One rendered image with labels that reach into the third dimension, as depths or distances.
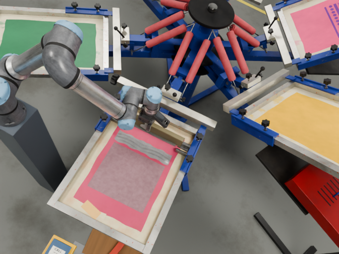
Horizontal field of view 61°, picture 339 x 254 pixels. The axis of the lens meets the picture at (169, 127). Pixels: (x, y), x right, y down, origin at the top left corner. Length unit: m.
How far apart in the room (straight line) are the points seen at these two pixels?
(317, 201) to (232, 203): 1.13
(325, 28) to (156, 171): 1.58
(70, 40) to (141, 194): 0.91
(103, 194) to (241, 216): 1.53
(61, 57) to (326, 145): 1.30
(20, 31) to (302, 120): 1.92
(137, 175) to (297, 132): 0.92
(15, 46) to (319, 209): 2.13
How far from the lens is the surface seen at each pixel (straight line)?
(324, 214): 1.84
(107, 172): 1.68
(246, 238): 2.80
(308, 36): 2.41
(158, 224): 1.59
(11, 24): 2.38
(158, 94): 1.34
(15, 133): 1.58
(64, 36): 1.17
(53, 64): 1.12
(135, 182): 1.67
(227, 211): 2.77
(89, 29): 2.27
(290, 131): 1.71
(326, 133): 1.72
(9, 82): 1.48
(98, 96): 1.20
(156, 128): 1.60
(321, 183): 1.89
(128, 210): 1.63
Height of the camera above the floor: 2.55
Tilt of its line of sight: 61 degrees down
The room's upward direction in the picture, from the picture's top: 20 degrees clockwise
